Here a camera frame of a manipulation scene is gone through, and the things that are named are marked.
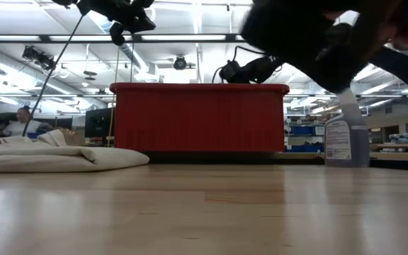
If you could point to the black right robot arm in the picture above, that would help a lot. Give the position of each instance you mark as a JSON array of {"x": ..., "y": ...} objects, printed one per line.
[{"x": 296, "y": 42}]

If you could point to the person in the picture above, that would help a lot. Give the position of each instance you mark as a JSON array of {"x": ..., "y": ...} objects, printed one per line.
[{"x": 23, "y": 124}]

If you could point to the horizontal overhead frame bar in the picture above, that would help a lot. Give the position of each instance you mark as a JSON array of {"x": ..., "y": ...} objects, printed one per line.
[{"x": 44, "y": 38}]

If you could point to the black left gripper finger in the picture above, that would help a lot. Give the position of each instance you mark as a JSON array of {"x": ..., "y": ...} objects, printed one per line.
[
  {"x": 142, "y": 25},
  {"x": 117, "y": 33}
]

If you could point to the black computer monitor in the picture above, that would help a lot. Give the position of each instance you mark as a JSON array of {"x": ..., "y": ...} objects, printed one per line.
[{"x": 97, "y": 124}]

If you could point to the wooden background table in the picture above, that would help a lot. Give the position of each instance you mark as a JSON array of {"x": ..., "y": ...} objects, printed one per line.
[{"x": 402, "y": 156}]

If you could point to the white folded cloth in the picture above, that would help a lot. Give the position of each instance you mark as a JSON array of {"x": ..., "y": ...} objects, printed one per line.
[{"x": 66, "y": 159}]

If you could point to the tan cardboard box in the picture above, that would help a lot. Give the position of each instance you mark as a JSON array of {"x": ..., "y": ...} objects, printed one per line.
[{"x": 74, "y": 138}]

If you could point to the clear spray bottle blue trigger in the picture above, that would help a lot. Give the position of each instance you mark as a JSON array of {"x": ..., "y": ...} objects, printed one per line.
[{"x": 347, "y": 141}]

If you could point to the black ceiling camera rig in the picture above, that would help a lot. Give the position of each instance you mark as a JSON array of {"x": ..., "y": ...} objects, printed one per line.
[{"x": 37, "y": 56}]

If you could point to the blue storage bin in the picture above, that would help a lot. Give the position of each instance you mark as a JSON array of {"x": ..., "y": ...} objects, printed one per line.
[
  {"x": 301, "y": 130},
  {"x": 303, "y": 148}
]

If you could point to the red plastic bin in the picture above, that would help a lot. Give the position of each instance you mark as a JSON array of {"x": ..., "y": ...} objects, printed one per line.
[{"x": 197, "y": 120}]

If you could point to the round black overhead camera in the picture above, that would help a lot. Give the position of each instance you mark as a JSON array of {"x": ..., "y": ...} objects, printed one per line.
[{"x": 180, "y": 63}]

